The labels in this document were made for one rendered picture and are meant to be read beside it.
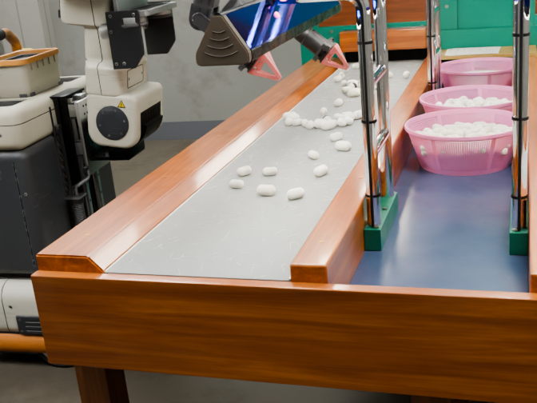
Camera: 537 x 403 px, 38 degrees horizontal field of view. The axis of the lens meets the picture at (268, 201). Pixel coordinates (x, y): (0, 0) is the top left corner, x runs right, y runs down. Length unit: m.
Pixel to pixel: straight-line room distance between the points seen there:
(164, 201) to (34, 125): 0.99
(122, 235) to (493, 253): 0.62
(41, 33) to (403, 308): 4.36
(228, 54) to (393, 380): 0.51
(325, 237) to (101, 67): 1.29
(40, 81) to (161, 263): 1.38
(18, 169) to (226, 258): 1.24
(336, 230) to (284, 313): 0.17
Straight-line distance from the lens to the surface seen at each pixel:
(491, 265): 1.31
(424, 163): 1.78
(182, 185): 1.54
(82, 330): 1.28
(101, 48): 2.38
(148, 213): 1.41
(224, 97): 4.97
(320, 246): 1.16
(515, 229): 1.33
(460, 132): 1.84
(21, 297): 2.49
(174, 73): 5.04
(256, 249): 1.24
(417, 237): 1.42
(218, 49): 1.12
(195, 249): 1.27
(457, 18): 2.81
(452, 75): 2.43
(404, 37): 2.77
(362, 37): 1.28
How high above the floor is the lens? 1.21
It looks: 19 degrees down
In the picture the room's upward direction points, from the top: 6 degrees counter-clockwise
